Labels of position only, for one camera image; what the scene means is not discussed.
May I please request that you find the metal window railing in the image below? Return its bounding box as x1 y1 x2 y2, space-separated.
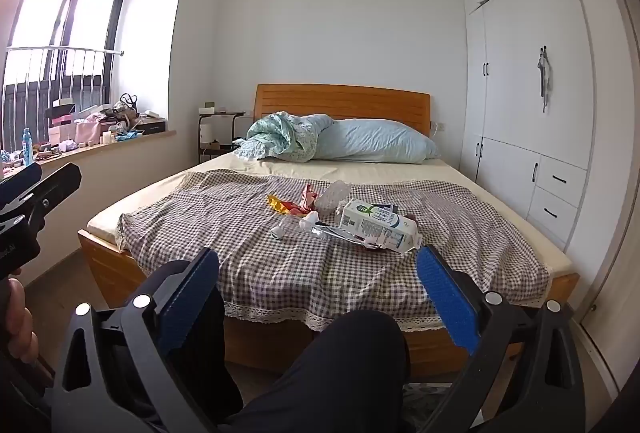
1 46 124 150

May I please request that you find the stack of pink boxes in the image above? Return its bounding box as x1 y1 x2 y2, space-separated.
46 99 77 144

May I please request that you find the brown checked blanket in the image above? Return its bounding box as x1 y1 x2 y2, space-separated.
117 169 551 333

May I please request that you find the dark handbag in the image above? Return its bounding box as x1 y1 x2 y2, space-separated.
113 94 140 124

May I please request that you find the person's right leg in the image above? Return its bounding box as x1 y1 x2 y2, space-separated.
215 309 417 433

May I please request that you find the white wardrobe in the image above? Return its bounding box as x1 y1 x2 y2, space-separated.
459 0 608 259

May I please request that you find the black box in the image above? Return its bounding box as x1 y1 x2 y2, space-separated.
134 116 167 136

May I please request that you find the green floral quilt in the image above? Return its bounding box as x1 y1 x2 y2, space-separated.
234 111 333 162

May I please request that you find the silver foil wrapper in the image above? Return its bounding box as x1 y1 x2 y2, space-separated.
310 223 382 250

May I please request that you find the pink bag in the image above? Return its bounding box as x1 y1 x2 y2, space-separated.
75 120 104 144

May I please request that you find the black side table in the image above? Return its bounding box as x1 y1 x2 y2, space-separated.
197 110 246 164

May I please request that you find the light blue pillow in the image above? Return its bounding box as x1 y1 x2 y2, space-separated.
315 117 442 164

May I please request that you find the red and white wrapper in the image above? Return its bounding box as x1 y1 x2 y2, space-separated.
298 184 321 217

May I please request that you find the person's left hand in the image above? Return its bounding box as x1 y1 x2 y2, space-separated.
0 277 42 364

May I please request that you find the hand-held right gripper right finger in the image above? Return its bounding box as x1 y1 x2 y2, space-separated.
416 244 587 433

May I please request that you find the white carton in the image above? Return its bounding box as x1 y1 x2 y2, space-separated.
337 199 424 254

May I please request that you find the grey item hanging on wardrobe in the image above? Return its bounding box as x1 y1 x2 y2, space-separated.
536 46 554 114

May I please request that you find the pale door panel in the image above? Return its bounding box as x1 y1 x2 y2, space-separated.
579 0 640 366

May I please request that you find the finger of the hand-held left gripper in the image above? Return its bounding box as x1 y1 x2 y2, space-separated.
0 162 45 214
10 162 82 234

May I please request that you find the dark framed window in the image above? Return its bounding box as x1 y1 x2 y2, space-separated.
0 0 127 154

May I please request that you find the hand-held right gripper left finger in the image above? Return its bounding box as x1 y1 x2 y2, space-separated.
47 247 246 433

